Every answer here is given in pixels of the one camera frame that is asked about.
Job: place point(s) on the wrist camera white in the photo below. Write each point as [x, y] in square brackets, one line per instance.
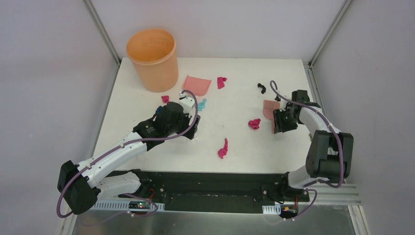
[285, 105]
[187, 102]

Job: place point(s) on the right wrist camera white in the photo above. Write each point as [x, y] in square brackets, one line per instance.
[285, 105]

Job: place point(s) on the magenta paper scrap bottom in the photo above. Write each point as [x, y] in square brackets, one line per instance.
[222, 152]

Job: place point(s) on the left white slotted cable duct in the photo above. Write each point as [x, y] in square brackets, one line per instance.
[123, 205]

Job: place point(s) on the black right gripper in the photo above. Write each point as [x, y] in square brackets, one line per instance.
[279, 125]

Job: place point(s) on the right white slotted cable duct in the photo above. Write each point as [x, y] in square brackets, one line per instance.
[272, 209]

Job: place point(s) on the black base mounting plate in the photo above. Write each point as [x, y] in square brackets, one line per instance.
[217, 192]

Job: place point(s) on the pink hand brush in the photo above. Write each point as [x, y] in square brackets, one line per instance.
[268, 111]

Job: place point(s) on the orange plastic bin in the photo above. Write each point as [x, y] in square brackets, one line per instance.
[153, 54]

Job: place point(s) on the small magenta paper scrap left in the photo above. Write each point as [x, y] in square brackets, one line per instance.
[165, 99]

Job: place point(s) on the white slotted cable duct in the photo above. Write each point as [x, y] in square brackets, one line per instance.
[272, 209]
[123, 205]

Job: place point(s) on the pink plastic dustpan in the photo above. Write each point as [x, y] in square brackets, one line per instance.
[197, 85]

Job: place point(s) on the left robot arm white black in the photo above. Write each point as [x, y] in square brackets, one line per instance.
[81, 185]

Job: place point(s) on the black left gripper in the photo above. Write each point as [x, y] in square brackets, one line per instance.
[193, 129]

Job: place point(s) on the magenta paper scrap top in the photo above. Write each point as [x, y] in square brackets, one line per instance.
[221, 82]

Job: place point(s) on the black paper scrap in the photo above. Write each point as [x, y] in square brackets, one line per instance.
[262, 87]

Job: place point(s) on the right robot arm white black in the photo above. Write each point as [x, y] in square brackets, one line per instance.
[328, 159]

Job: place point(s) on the light blue paper scrap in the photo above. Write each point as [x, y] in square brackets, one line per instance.
[202, 105]

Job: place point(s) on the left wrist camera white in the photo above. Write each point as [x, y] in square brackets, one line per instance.
[187, 102]

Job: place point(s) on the magenta paper scrap centre right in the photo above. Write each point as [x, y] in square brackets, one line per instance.
[254, 124]

